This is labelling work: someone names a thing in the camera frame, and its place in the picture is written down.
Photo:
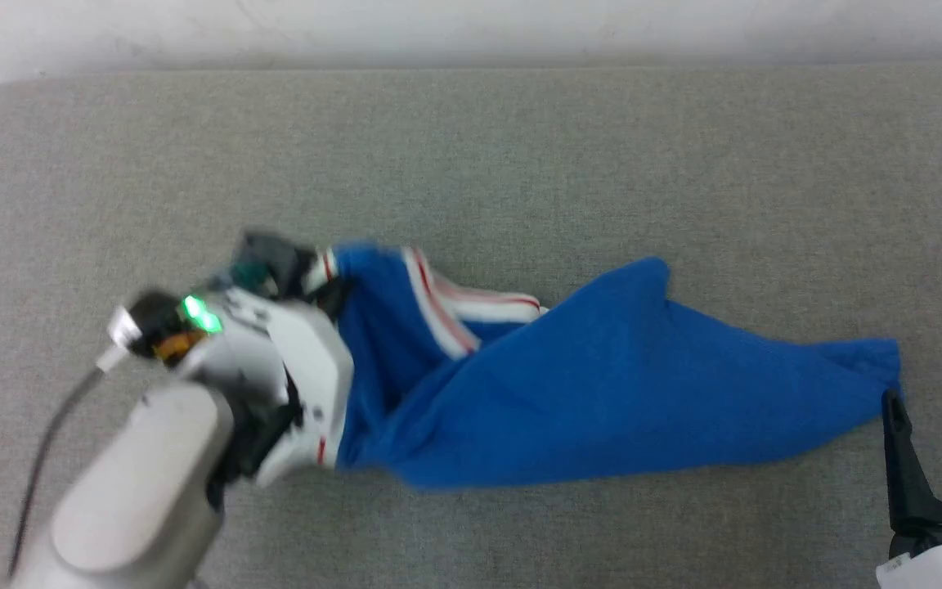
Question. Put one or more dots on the grey fabric sofa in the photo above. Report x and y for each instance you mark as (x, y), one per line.
(520, 147)

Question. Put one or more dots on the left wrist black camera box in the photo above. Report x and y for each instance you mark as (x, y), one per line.
(275, 258)

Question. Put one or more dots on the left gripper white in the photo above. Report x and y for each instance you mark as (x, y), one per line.
(316, 368)

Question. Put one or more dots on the blue garment with red-white trim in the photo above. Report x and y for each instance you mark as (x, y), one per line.
(602, 384)

